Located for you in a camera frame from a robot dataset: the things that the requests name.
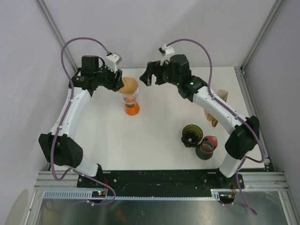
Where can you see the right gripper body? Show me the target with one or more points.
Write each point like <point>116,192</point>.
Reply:
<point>165,73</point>

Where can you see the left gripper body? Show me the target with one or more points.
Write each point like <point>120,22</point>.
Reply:
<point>107,77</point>

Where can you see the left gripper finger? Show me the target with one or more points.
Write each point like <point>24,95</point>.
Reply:
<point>119,75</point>
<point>118,85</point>

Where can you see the single brown coffee filter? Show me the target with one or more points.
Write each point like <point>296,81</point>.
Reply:
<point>130,86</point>

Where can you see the brown coffee filter stack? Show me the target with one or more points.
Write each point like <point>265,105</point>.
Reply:
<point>223,94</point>

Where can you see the dark green dripper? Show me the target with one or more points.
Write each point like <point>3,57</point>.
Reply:
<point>191,135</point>

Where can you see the clear glass dripper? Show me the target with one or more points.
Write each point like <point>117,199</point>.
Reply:
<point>130,100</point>

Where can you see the orange glass flask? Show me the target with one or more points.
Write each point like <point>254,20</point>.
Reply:
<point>132,109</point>

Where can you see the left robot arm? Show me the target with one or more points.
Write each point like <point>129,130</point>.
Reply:
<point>59,146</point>

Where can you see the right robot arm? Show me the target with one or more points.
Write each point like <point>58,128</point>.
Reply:
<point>243,131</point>

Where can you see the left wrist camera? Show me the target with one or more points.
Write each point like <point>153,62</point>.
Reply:
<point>112,60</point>

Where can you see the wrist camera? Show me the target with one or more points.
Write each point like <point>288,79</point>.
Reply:
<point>112,60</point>
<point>167,52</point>

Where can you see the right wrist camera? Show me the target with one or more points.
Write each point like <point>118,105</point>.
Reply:
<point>167,52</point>

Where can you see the left aluminium frame post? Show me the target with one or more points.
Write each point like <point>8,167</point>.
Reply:
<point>55,31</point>

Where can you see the aluminium frame post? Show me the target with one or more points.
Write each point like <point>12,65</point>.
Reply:
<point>267,24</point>
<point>55,31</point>

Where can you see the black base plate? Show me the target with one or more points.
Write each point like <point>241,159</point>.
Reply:
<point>167,183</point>

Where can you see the right aluminium frame post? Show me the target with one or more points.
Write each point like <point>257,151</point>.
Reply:
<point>267,24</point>

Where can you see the aluminium rail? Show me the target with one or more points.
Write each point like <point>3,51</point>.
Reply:
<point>253,181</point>

